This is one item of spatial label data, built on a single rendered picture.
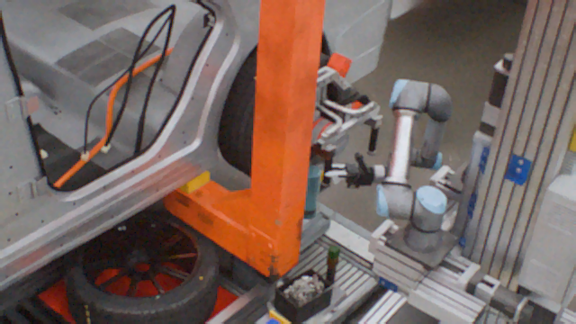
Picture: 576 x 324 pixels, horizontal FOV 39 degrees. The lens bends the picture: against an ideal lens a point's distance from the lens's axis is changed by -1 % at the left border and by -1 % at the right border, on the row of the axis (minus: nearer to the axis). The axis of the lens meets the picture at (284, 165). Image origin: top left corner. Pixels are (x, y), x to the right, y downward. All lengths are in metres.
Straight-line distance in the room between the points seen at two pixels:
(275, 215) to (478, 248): 0.81
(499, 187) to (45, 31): 2.29
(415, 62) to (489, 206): 3.08
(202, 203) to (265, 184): 0.47
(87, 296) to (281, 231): 0.83
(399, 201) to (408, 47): 3.35
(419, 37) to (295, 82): 3.73
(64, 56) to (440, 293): 2.02
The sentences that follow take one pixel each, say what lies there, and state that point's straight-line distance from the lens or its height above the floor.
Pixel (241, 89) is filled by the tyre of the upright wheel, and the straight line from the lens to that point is 3.59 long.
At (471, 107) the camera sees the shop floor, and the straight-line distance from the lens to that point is 5.76.
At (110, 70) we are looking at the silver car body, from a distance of 3.82.
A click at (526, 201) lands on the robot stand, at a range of 3.13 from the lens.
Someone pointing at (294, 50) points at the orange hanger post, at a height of 1.60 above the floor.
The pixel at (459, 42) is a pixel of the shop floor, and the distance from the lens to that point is 6.56.
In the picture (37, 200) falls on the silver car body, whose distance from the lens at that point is 3.05.
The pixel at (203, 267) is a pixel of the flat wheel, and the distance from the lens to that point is 3.52.
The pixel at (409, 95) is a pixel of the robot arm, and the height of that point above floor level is 1.31.
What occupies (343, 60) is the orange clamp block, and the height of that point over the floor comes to 1.15.
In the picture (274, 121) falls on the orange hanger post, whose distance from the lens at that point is 2.98.
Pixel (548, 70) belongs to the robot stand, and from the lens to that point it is 2.88.
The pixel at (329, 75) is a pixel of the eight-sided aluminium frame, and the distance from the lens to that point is 3.64.
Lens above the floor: 2.95
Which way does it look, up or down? 37 degrees down
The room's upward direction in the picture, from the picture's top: 5 degrees clockwise
